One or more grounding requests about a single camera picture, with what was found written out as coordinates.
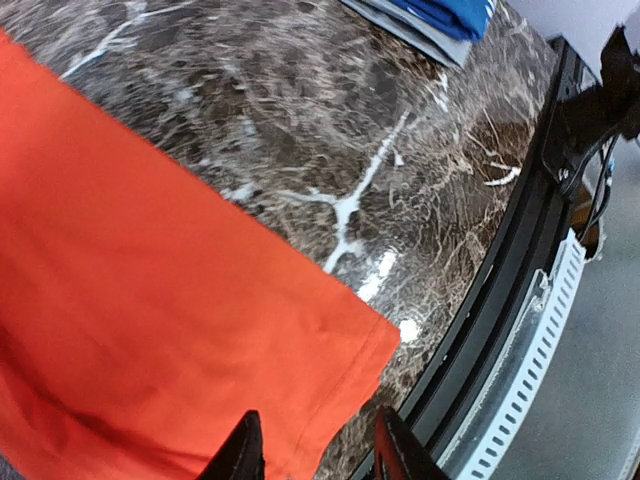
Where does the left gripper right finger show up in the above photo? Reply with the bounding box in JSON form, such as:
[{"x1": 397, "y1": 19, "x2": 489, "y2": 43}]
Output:
[{"x1": 374, "y1": 406, "x2": 445, "y2": 480}]

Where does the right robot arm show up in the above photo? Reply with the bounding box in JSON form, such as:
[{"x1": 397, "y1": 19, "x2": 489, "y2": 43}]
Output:
[{"x1": 540, "y1": 25, "x2": 639, "y2": 197}]

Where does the white slotted cable duct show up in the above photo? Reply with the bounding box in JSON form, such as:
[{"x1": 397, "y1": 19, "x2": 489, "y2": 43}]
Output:
[{"x1": 438, "y1": 230, "x2": 586, "y2": 479}]

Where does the black front rail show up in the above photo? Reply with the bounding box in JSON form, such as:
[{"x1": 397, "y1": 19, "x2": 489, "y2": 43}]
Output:
[{"x1": 354, "y1": 59, "x2": 592, "y2": 479}]

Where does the blue printed t-shirt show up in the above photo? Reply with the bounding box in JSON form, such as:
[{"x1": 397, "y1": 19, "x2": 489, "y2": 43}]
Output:
[{"x1": 391, "y1": 0, "x2": 498, "y2": 43}]

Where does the red t-shirt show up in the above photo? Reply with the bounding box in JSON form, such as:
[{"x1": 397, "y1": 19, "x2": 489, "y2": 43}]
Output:
[{"x1": 1, "y1": 36, "x2": 400, "y2": 479}]

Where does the grey folded garment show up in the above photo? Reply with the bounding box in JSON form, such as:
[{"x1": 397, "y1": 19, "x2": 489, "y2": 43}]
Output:
[{"x1": 342, "y1": 0, "x2": 472, "y2": 68}]

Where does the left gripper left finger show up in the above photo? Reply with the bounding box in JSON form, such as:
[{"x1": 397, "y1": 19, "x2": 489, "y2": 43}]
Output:
[{"x1": 197, "y1": 410, "x2": 265, "y2": 480}]

